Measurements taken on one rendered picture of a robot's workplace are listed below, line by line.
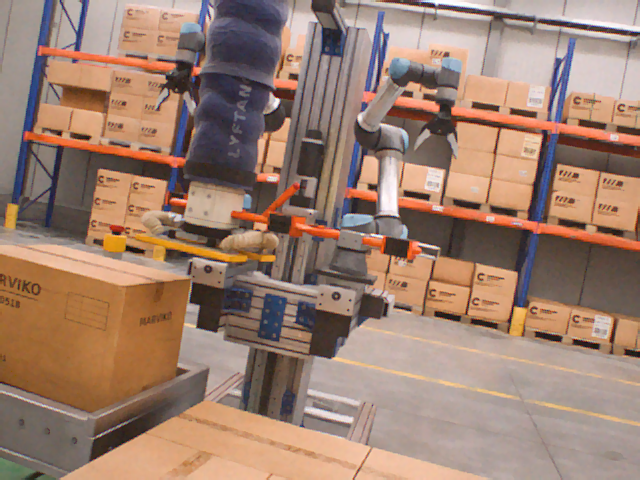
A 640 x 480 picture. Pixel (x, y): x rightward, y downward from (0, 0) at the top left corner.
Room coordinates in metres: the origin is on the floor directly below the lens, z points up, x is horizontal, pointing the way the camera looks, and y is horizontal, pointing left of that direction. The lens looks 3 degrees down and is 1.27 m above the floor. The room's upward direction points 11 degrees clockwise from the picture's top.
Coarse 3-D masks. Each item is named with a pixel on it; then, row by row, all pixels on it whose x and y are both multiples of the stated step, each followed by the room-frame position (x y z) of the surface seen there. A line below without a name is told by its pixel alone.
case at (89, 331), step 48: (0, 288) 1.88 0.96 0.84; (48, 288) 1.83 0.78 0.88; (96, 288) 1.78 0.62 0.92; (144, 288) 1.85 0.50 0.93; (0, 336) 1.87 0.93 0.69; (48, 336) 1.82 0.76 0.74; (96, 336) 1.77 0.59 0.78; (144, 336) 1.89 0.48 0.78; (48, 384) 1.81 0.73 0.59; (96, 384) 1.76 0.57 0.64; (144, 384) 1.94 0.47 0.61
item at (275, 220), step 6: (270, 216) 1.80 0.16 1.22; (276, 216) 1.79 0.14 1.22; (282, 216) 1.79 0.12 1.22; (288, 216) 1.88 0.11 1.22; (294, 216) 1.79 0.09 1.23; (270, 222) 1.81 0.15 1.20; (276, 222) 1.80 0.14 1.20; (282, 222) 1.79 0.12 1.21; (288, 222) 1.78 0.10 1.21; (294, 222) 1.79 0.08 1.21; (300, 222) 1.83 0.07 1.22; (270, 228) 1.80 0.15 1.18; (276, 228) 1.79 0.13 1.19; (282, 228) 1.78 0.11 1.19; (288, 228) 1.78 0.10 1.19; (294, 234) 1.80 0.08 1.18; (300, 234) 1.84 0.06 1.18
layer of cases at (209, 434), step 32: (192, 416) 1.92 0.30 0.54; (224, 416) 1.98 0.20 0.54; (256, 416) 2.03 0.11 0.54; (128, 448) 1.60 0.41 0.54; (160, 448) 1.64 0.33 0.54; (192, 448) 1.68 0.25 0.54; (224, 448) 1.72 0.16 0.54; (256, 448) 1.76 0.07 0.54; (288, 448) 1.81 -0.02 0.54; (320, 448) 1.86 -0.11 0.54; (352, 448) 1.90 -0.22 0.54
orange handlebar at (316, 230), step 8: (176, 200) 1.95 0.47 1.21; (184, 200) 1.94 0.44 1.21; (232, 216) 1.87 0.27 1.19; (240, 216) 1.86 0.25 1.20; (248, 216) 1.85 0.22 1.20; (256, 216) 1.84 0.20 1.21; (296, 224) 1.79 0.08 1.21; (304, 224) 1.83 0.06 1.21; (312, 232) 1.77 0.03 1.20; (320, 232) 1.76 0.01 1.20; (328, 232) 1.75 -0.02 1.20; (336, 232) 1.75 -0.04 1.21; (368, 240) 1.71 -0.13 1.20; (376, 240) 1.70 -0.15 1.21; (416, 248) 1.67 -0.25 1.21
